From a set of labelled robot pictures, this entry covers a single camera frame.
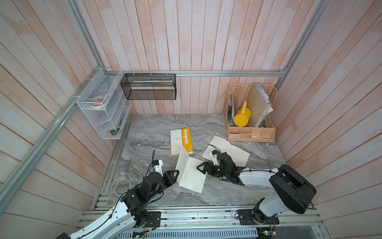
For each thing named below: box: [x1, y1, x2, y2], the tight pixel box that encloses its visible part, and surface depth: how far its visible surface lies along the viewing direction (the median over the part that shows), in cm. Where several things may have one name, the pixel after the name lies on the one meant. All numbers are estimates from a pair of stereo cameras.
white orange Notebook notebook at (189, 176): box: [175, 145, 207, 194], surface depth 89 cm
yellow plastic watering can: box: [233, 100, 252, 127], surface depth 100 cm
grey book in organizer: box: [227, 94, 236, 126], surface depth 103 cm
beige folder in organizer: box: [249, 82, 274, 128], surface depth 96 cm
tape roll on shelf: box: [89, 95, 109, 109], surface depth 75 cm
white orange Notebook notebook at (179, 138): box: [169, 127, 194, 156], surface depth 103 cm
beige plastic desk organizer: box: [222, 82, 279, 142], surface depth 103 cm
